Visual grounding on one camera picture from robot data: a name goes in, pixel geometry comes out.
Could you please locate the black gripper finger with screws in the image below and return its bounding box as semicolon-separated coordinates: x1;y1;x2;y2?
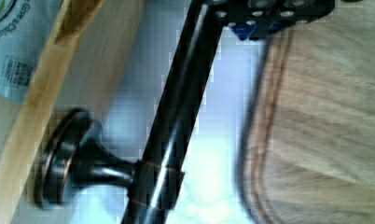
207;0;335;41

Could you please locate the wooden drawer with black handle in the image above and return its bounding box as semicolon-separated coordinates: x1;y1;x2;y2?
0;0;222;224

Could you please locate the bagged snack in drawer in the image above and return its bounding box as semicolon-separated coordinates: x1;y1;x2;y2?
0;0;63;104

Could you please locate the dark wooden cutting board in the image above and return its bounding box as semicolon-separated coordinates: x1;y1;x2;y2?
241;0;375;224

